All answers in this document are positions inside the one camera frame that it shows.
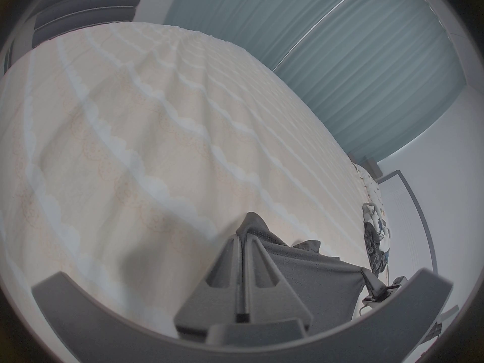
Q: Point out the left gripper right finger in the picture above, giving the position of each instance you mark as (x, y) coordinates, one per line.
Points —
(268, 289)

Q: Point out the bed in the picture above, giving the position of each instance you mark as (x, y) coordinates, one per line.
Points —
(132, 146)

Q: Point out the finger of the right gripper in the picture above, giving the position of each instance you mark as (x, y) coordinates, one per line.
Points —
(374, 284)

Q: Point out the white printed pillow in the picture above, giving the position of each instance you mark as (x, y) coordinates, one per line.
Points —
(372, 191)

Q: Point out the black T-shirt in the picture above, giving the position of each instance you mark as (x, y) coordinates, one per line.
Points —
(310, 278)

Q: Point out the black chest of drawers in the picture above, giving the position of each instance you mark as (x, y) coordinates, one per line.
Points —
(87, 13)

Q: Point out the pile of clothes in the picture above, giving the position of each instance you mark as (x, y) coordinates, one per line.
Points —
(383, 236)

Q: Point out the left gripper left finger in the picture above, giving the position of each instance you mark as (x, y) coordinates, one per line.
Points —
(215, 289)

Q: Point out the grey bedside table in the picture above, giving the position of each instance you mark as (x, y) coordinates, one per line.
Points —
(372, 166)

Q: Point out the blue-green curtain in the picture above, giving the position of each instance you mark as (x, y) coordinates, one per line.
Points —
(245, 13)
(378, 70)

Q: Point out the black satin garment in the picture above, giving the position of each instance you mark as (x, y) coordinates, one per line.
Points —
(374, 248)

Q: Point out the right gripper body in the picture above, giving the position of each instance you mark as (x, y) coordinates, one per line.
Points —
(380, 297)

